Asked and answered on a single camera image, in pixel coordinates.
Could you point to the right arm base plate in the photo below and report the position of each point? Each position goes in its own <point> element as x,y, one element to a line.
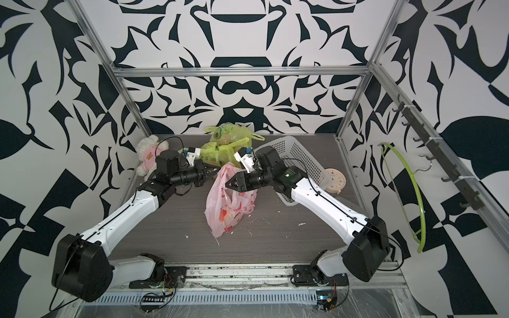
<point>307,275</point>

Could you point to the yellow fruit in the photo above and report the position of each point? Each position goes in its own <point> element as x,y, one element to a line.
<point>225,217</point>

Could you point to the white perforated plastic basket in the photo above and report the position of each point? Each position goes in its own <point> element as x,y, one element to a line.
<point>293,153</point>

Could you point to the green hoop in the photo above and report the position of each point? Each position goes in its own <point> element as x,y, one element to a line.
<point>419,236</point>

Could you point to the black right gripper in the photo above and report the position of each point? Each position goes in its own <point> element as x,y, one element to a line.
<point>242,183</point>

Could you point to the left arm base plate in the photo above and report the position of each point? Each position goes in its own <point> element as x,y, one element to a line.
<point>167,277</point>

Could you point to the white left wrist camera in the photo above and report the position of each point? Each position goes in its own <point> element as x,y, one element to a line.
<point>191,155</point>

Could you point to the green circuit board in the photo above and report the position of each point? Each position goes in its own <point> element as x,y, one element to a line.
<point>326,300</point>

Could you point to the black wall hook rail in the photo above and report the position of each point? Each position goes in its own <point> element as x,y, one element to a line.
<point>428,137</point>

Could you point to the pink apple print plastic bag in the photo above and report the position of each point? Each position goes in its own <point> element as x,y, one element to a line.
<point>235,203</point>

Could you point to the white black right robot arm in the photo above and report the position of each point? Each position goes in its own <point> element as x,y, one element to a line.
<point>366,239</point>

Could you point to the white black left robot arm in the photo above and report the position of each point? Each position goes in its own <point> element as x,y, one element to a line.
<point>82,267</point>

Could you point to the beige round perforated disc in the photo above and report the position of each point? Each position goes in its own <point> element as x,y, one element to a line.
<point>338,181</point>

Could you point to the green avocado print plastic bag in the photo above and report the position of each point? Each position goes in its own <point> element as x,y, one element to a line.
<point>234,135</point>

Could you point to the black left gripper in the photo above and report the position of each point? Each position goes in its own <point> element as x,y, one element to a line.
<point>202,173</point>

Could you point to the black connector block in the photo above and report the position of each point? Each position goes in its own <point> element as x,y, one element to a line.
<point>151,301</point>

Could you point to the white plush bear pink shirt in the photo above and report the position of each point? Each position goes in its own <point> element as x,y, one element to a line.
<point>148,149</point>

